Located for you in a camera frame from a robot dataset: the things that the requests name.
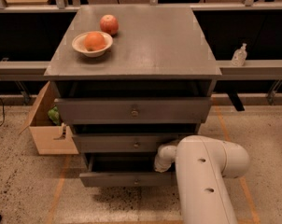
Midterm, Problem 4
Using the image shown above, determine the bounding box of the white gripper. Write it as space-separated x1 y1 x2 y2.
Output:
154 156 175 173

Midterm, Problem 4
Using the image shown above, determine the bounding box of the grey bottom drawer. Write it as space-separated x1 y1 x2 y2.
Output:
79 152 176 187

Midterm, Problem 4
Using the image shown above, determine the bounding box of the grey drawer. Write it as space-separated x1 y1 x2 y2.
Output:
55 97 211 124
79 152 176 187
73 133 183 153

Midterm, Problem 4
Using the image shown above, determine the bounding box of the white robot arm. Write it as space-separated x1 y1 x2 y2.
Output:
154 135 250 224

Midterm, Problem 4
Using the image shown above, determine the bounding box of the grey top drawer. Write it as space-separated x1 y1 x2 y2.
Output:
55 97 211 124

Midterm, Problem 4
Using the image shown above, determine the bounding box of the grey middle drawer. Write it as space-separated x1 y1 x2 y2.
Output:
73 133 183 153

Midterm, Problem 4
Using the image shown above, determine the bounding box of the grey wooden drawer cabinet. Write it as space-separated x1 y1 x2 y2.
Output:
43 5 223 173

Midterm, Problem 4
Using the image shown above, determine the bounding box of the cardboard box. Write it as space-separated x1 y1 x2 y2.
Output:
20 82 78 155

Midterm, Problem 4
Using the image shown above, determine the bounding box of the green item in box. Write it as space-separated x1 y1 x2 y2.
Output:
48 106 62 126

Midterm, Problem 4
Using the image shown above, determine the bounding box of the clear sanitizer pump bottle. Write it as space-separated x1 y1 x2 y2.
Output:
231 43 247 66

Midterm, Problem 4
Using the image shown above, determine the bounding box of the orange fruit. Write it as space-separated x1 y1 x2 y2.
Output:
84 32 106 51

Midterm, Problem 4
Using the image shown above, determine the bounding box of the white ceramic bowl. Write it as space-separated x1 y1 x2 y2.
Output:
72 31 113 58

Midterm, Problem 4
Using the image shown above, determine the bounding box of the red apple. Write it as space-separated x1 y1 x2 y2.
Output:
100 14 119 35

